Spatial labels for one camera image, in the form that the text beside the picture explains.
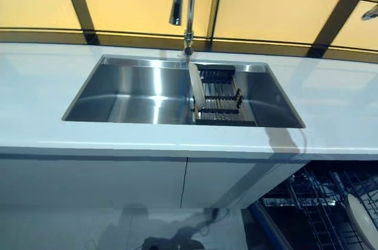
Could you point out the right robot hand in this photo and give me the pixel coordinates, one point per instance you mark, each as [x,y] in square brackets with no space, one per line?
[370,13]

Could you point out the deep cream plate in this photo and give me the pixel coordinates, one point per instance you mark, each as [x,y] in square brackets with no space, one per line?
[360,220]

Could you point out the open dishwasher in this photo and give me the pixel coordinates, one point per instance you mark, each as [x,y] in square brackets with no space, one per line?
[295,217]

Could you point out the black dish drying rack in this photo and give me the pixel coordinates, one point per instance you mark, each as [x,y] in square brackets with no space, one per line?
[224,111]

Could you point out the narrow white cabinet door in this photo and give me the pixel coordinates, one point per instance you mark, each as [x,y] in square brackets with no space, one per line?
[230,182]

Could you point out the stainless steel sink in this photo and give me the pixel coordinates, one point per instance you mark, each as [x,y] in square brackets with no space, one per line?
[133,96]

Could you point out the wide white cabinet door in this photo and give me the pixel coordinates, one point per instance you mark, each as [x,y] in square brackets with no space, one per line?
[88,182]

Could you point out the dark window frame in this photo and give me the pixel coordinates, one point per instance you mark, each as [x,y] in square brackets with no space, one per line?
[79,4]

